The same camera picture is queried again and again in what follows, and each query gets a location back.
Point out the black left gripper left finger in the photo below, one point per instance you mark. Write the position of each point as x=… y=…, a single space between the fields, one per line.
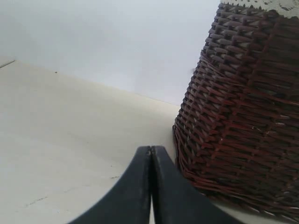
x=128 y=201

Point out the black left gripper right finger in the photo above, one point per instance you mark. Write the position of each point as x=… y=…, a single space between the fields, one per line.
x=175 y=200

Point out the dark red wicker basket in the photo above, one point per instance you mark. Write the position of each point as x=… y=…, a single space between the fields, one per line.
x=237 y=131

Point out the white lace cloth trim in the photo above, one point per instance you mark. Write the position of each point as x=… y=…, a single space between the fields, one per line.
x=285 y=8

